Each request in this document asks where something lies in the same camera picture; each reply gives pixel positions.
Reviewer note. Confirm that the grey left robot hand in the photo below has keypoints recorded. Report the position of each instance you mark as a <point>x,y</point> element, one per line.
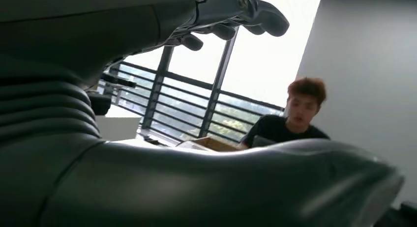
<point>195,186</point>

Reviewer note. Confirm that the stainless steel workbench table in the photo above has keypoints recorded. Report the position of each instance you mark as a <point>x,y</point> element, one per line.
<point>137,143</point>

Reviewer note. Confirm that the brown cardboard box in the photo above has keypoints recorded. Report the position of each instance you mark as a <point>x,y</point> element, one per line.
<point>211,144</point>

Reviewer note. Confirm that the grey laptop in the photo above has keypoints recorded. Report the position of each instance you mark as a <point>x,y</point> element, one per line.
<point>262,141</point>

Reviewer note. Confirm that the person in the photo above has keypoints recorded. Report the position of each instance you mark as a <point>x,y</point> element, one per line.
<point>280,131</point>

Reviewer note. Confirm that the black carrying case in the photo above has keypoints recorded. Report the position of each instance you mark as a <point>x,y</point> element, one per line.
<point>99,103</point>

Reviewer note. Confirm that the dark window frame with railing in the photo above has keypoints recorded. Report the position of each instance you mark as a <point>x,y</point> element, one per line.
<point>157,88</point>

